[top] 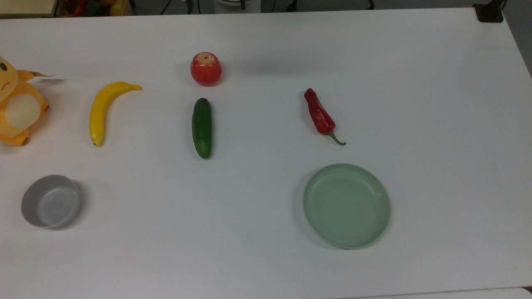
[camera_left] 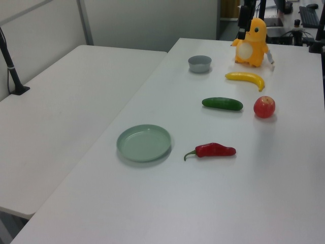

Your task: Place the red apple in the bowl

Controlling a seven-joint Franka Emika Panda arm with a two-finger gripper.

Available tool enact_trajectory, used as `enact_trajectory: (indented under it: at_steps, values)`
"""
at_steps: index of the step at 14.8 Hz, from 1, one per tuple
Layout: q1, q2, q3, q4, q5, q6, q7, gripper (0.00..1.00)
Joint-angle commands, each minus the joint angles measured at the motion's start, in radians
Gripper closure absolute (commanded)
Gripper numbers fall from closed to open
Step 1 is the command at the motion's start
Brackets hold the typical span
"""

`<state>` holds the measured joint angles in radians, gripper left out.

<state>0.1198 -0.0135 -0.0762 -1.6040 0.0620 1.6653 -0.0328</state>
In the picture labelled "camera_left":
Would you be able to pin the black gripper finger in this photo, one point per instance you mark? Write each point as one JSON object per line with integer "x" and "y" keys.
{"x": 240, "y": 34}
{"x": 243, "y": 34}

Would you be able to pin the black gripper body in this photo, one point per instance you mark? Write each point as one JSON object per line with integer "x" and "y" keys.
{"x": 244, "y": 17}

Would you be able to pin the red apple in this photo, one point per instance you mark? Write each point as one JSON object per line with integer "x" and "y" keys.
{"x": 264, "y": 107}

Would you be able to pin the small grey bowl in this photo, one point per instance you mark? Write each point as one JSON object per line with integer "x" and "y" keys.
{"x": 199, "y": 64}

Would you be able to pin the orange plush dinosaur toy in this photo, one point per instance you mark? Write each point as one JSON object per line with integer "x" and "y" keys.
{"x": 250, "y": 48}

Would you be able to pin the black equipment box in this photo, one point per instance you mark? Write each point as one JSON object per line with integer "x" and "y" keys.
{"x": 279, "y": 36}

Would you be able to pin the white plush toy tag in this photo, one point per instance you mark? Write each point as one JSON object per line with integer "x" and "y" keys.
{"x": 270, "y": 59}

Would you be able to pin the yellow banana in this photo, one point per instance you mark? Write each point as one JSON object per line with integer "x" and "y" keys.
{"x": 247, "y": 77}

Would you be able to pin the black computer keyboard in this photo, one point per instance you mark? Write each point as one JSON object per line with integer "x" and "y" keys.
{"x": 309, "y": 16}

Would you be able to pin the green cucumber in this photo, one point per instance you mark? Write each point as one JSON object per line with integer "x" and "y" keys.
{"x": 222, "y": 104}

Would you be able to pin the black clamp stand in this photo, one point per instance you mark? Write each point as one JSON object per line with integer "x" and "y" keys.
{"x": 317, "y": 38}

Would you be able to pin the red chili pepper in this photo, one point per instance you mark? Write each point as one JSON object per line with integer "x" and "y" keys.
{"x": 215, "y": 150}

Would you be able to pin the pale green plate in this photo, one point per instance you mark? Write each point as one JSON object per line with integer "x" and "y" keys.
{"x": 144, "y": 142}

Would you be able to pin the grey partition frame post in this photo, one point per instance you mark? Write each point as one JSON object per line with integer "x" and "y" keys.
{"x": 85, "y": 23}

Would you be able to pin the black camera stand pole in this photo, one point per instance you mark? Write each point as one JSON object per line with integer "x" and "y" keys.
{"x": 12, "y": 73}

